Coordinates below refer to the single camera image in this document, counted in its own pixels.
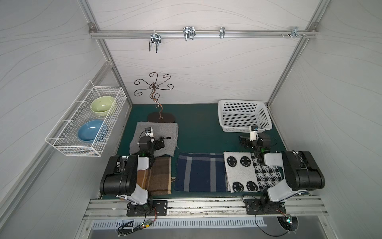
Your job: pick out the metal double hook left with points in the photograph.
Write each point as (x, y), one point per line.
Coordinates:
(155, 40)

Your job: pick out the green ceramic bowl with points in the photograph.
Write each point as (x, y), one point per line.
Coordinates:
(103, 106)

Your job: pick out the grey scarf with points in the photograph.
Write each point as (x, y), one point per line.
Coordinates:
(159, 130)

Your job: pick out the white vented cable duct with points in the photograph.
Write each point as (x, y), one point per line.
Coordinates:
(184, 223)

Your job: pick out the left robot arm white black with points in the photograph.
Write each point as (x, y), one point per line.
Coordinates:
(121, 173)

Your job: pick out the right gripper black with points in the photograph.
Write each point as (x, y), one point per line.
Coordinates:
(245, 141)

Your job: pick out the brown plaid scarf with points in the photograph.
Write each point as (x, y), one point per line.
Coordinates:
(157, 180)

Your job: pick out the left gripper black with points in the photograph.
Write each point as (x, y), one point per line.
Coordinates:
(161, 142)

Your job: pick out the white black smiley scarf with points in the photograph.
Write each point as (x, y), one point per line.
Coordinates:
(245, 174)

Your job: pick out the white plastic perforated basket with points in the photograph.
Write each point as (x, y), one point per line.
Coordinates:
(239, 116)

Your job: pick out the small metal hook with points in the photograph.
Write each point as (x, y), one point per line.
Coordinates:
(222, 33)

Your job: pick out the metal hook right end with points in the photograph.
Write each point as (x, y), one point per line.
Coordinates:
(294, 34)

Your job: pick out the metal double hook middle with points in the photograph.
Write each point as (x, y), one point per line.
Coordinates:
(189, 33)

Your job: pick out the aluminium crossbar rail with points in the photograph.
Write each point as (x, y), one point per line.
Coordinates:
(200, 34)

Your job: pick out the navy plaid scarf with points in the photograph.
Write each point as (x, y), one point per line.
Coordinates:
(201, 172)

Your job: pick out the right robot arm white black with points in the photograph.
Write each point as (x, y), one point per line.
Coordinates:
(301, 173)

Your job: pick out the white wire wall basket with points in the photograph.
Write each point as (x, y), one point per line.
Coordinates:
(63, 137)

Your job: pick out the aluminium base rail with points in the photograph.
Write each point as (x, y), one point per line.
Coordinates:
(205, 208)

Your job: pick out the metal double hook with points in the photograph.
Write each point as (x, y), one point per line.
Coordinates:
(189, 33)
(155, 40)

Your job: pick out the bronze swirl jewelry stand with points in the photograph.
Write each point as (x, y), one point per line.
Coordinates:
(158, 116)

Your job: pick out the blue ceramic bowl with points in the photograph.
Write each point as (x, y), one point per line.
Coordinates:
(93, 131)

